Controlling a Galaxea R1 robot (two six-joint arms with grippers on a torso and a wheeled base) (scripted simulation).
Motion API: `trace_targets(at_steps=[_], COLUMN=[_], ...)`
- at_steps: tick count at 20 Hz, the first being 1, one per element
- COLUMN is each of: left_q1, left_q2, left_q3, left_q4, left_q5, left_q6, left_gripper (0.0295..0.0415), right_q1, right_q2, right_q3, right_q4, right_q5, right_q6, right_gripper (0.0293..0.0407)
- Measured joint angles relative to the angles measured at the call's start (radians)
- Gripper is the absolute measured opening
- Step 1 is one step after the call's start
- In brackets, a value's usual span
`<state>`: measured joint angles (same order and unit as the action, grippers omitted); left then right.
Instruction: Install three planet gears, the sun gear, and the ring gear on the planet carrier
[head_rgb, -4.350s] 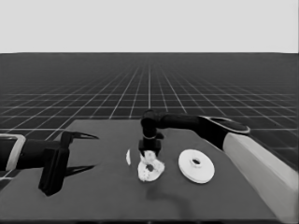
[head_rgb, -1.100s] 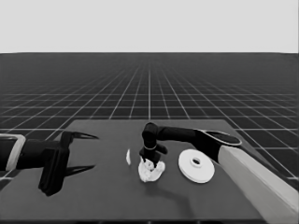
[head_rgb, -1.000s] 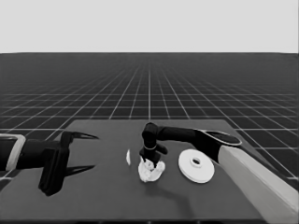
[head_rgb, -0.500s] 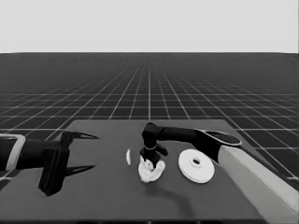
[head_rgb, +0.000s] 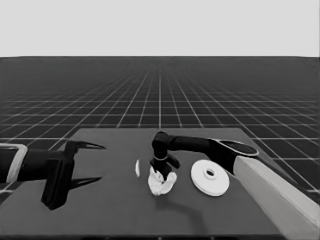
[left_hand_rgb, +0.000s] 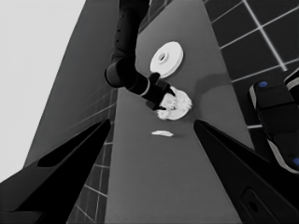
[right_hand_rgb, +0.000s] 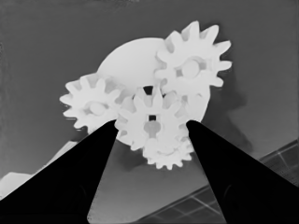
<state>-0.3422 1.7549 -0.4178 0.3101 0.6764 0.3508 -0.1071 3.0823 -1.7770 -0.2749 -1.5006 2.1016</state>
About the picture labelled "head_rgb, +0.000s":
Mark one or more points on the white round carrier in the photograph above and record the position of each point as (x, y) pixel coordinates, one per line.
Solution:
(167, 189)

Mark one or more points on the small white T-shaped piece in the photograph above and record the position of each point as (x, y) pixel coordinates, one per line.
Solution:
(136, 168)

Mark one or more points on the large thick white disc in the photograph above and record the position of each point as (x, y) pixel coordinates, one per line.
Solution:
(202, 182)

